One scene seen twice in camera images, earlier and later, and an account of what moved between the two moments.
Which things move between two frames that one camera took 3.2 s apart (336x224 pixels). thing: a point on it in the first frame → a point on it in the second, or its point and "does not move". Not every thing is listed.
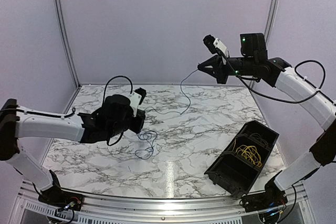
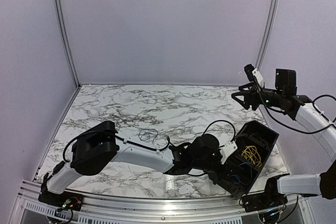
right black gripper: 217,72 → 251,94
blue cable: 182,92 → 147,134
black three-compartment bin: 239,165 does not move
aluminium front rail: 106,209 does not move
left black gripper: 136,127 → 224,172
